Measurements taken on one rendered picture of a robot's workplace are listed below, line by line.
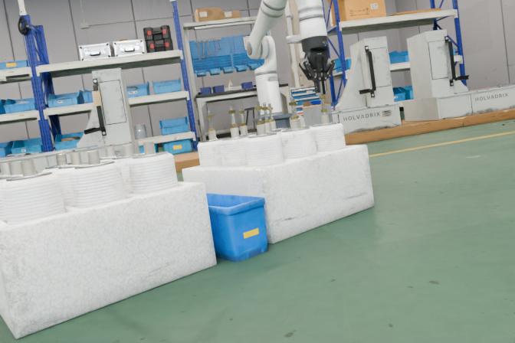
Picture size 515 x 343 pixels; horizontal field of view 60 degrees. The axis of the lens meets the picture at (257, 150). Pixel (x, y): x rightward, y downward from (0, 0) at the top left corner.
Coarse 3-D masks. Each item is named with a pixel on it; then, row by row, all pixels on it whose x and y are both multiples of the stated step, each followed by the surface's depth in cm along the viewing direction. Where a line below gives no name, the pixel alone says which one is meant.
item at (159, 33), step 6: (144, 30) 574; (150, 30) 574; (156, 30) 581; (162, 30) 576; (168, 30) 578; (144, 36) 576; (150, 36) 575; (156, 36) 581; (162, 36) 578; (168, 36) 579
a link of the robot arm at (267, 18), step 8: (264, 8) 166; (264, 16) 168; (272, 16) 167; (280, 16) 169; (256, 24) 174; (264, 24) 170; (272, 24) 170; (256, 32) 175; (264, 32) 173; (248, 40) 183; (256, 40) 177; (248, 48) 183; (256, 48) 179; (248, 56) 185; (256, 56) 182
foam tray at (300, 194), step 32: (288, 160) 116; (320, 160) 116; (352, 160) 124; (224, 192) 118; (256, 192) 107; (288, 192) 109; (320, 192) 116; (352, 192) 123; (288, 224) 109; (320, 224) 115
